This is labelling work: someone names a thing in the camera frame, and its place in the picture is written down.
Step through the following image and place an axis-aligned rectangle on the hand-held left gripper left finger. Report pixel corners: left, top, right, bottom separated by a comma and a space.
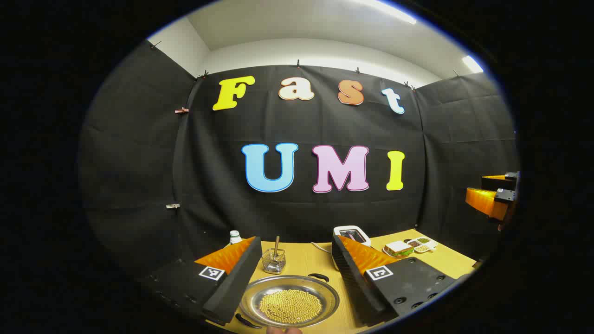
144, 236, 263, 327

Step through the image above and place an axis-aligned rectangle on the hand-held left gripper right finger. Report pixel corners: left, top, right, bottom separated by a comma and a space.
330, 234, 458, 328

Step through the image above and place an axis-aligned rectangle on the stainless steel pot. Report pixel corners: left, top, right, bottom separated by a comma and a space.
234, 273, 341, 330

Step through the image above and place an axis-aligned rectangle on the pile of soybeans in pot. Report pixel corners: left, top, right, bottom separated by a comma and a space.
258, 289, 323, 324

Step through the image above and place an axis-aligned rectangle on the white toaster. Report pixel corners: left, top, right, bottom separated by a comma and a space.
333, 225, 372, 247

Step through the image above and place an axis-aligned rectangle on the white divided dish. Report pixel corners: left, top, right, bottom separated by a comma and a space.
406, 237, 439, 254

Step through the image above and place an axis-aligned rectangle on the ceiling light strip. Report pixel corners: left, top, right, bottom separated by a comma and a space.
462, 55, 484, 74

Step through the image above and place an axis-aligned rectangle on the wire utensil basket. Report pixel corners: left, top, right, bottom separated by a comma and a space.
261, 248, 286, 275

